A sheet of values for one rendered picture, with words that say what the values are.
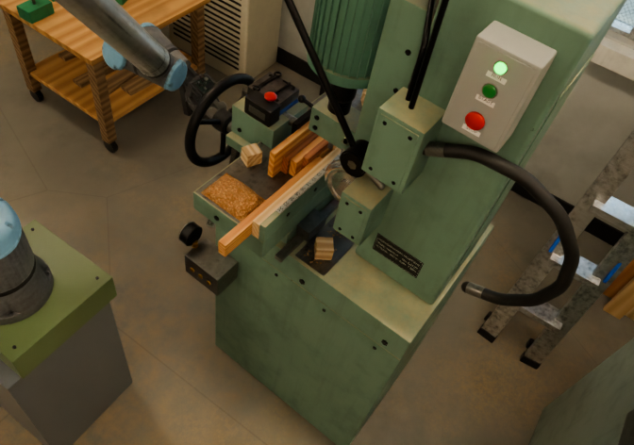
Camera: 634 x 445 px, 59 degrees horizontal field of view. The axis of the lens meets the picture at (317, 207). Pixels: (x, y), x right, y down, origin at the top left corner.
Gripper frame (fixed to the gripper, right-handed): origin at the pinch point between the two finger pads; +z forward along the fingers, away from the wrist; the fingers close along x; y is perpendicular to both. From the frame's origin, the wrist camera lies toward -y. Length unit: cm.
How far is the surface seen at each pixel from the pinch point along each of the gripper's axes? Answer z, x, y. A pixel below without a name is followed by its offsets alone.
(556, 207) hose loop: 65, -22, 83
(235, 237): 31, -41, 36
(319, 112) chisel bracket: 23, -11, 46
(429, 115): 41, -22, 77
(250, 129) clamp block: 12.6, -13.3, 26.5
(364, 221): 47, -27, 52
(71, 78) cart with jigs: -81, 16, -86
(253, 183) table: 23.8, -24.9, 28.7
